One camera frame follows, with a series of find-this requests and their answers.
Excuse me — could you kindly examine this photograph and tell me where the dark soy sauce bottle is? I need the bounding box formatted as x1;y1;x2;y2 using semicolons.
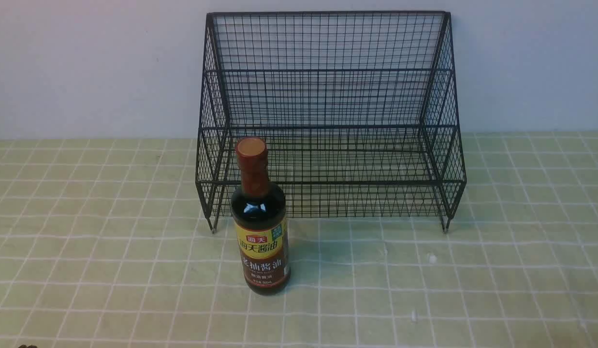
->
230;137;291;294

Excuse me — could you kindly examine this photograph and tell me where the green checkered tablecloth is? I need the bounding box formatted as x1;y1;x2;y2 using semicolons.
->
0;132;598;348

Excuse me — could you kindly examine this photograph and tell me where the black wire mesh rack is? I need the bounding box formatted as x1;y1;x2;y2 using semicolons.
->
195;10;467;233

